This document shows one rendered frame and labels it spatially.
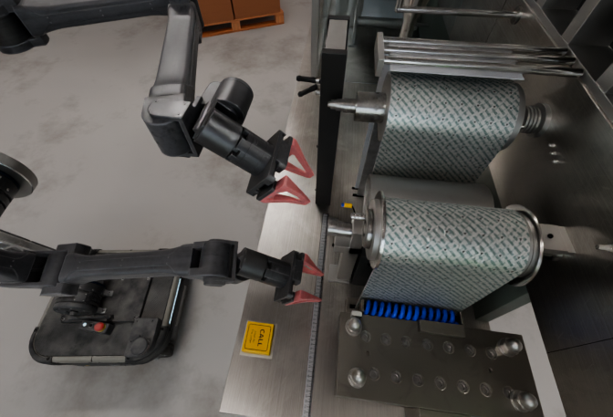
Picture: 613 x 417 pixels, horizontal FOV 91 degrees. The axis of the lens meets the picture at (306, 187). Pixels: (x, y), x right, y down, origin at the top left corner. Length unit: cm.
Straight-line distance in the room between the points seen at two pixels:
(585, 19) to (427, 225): 47
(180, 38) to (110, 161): 219
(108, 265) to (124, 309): 103
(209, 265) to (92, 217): 194
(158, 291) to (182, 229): 54
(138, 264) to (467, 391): 71
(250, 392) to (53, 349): 122
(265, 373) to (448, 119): 71
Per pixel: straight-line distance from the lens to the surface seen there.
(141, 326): 168
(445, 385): 78
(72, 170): 288
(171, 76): 56
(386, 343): 76
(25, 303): 241
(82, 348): 183
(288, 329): 87
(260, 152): 46
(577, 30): 80
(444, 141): 67
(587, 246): 67
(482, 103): 67
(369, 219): 55
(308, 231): 97
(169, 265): 66
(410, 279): 64
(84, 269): 79
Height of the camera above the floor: 176
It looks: 54 degrees down
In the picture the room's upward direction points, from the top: straight up
